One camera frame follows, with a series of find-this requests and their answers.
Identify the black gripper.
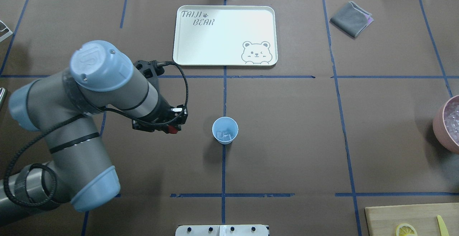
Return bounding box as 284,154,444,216
132,61,188,133

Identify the red strawberry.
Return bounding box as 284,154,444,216
167,125,179,134

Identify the clear ice cube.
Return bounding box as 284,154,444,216
216,131,234,141

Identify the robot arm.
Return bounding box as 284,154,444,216
1,40,188,226

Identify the light blue cup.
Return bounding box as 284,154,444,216
212,117,239,145

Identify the metal cup rack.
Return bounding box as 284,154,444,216
0,20,14,43

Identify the clear ice cubes pile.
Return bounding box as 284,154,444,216
443,102,459,143

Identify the cream bear tray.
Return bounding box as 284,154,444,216
173,5,278,67

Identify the grey folded cloth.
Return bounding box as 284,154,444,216
330,1,374,38

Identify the wooden cutting board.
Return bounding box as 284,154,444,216
365,202,459,236

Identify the lemon slices row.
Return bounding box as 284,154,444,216
395,223,418,236

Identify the pink bowl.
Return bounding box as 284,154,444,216
432,95,459,154

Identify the yellow plastic knife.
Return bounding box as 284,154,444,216
436,215,449,236

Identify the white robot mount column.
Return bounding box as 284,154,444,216
175,224,270,236

